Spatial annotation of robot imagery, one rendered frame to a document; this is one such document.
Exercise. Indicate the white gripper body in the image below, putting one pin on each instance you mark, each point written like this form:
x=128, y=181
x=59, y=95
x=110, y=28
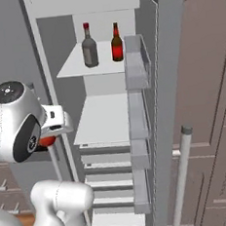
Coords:
x=65, y=125

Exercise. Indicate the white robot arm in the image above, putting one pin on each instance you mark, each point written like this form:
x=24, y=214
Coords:
x=17, y=114

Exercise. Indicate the red apple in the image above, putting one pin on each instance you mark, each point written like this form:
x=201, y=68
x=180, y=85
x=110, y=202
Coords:
x=48, y=141

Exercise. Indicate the white fridge shelf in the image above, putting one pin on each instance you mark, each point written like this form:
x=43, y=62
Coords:
x=73, y=66
x=102, y=119

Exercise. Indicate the grey fridge door bin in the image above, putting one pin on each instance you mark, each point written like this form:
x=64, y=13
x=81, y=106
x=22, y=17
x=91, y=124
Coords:
x=137, y=119
x=140, y=193
x=135, y=67
x=139, y=154

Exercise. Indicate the white fridge drawers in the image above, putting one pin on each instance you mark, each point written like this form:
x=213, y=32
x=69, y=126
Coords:
x=108, y=184

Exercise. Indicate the dark liquor bottle red cap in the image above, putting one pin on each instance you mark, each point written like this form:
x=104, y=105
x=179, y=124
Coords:
x=90, y=52

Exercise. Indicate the brown beer bottle red label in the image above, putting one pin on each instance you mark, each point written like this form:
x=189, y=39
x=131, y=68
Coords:
x=117, y=47

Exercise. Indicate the grey closed fridge door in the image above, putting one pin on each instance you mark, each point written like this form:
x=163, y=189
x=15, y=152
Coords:
x=7, y=47

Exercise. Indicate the grey open fridge door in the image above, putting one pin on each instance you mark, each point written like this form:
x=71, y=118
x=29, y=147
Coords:
x=169, y=64

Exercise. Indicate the grey fridge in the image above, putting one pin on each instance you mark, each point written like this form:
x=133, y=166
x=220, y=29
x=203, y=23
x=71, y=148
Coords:
x=101, y=8

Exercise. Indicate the brown drawer unit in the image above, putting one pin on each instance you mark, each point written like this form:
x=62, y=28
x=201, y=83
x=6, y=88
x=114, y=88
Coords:
x=2, y=174

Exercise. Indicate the tall brown cupboard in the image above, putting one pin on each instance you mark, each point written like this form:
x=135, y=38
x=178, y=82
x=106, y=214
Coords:
x=206, y=76

